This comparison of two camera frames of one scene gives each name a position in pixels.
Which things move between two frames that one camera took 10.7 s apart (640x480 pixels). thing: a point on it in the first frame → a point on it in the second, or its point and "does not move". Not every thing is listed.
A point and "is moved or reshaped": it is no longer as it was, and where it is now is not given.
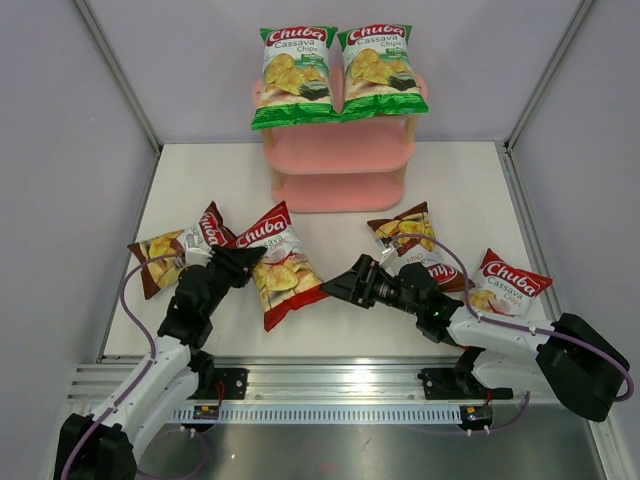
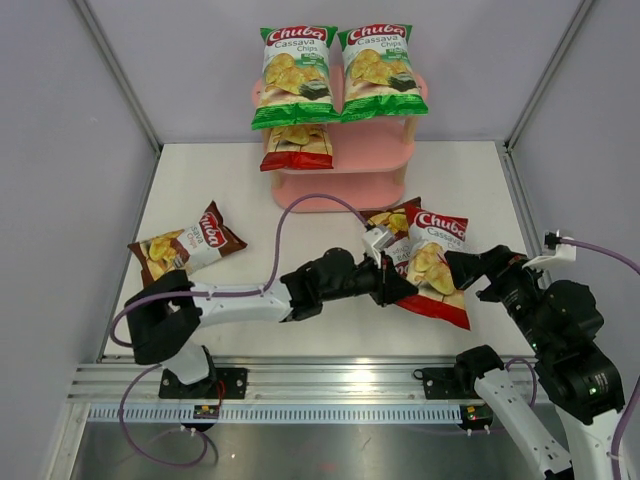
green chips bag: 297,82 does not move
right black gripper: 358,283 → 467,267
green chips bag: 380,80 does not move
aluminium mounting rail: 297,385 does not move
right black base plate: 452,384 does not move
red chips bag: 502,289 is moved or reshaped
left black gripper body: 223,276 → 368,278
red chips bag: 285,276 → 305,146
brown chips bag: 201,237 does not move
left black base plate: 230,383 does not move
